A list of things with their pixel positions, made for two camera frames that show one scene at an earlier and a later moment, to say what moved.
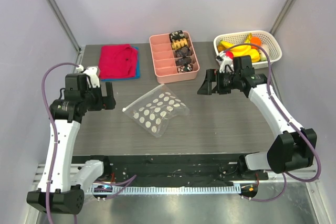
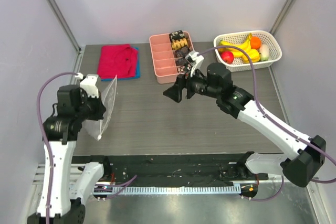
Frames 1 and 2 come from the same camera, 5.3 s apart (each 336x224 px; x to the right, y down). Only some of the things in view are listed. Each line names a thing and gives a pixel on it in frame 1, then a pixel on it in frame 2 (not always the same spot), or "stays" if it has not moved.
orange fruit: x=255 y=40 stays
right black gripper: x=213 y=82 to x=189 y=87
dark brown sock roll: x=184 y=52 stays
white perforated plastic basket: x=268 y=41 stays
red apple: x=229 y=53 stays
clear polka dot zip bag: x=152 y=112 to x=108 y=95
